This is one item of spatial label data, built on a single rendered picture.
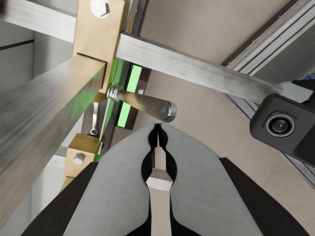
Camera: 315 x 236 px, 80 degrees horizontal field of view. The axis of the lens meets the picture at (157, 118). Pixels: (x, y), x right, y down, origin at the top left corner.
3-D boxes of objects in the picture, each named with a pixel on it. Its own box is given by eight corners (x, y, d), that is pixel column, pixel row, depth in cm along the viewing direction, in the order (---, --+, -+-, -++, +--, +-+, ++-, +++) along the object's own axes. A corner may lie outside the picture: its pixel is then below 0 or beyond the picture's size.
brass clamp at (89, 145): (104, 138, 39) (98, 155, 35) (93, 182, 45) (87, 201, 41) (73, 131, 38) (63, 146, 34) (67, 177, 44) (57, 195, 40)
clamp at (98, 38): (131, 3, 25) (126, 1, 21) (110, 93, 31) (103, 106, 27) (88, -14, 24) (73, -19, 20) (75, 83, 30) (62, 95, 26)
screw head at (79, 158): (86, 154, 34) (84, 158, 33) (85, 162, 35) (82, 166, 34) (74, 151, 34) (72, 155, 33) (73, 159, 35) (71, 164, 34)
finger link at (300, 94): (290, 98, 33) (335, 126, 25) (261, 88, 32) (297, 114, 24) (303, 81, 31) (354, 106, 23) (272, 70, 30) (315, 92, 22)
